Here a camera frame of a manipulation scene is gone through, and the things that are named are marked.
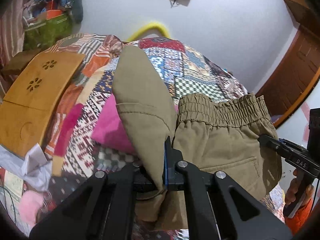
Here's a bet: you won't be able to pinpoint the olive khaki pants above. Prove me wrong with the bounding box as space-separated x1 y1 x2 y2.
112 46 282 230

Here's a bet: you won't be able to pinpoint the person's right hand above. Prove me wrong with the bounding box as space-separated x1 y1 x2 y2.
285 169 314 208

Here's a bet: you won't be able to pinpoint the patchwork patterned bedspread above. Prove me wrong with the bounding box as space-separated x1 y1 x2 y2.
0 32 286 240

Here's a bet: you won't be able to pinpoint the orange right sleeve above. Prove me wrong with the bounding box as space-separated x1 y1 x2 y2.
285 198 313 235

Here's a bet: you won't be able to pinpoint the pink fluffy object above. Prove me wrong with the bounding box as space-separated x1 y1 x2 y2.
18 190 48 226

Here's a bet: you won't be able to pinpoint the white crumpled paper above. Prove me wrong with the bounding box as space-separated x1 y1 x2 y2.
0 144 52 192

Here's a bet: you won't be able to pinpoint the folded pink cloth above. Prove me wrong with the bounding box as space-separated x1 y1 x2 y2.
91 94 136 155

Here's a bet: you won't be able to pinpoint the brown wooden door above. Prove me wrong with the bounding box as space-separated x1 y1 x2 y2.
258 0 319 128

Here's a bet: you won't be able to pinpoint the wooden lap desk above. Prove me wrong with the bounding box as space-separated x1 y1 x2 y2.
1 51 85 158

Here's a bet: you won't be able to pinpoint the yellow plush pillow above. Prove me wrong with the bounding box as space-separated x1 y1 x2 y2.
127 22 170 42

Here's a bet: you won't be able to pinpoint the pile of clothes and bags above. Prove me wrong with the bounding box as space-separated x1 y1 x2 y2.
23 0 84 51

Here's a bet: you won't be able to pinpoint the striped maroon curtain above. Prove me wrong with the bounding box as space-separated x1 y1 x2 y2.
0 0 38 98

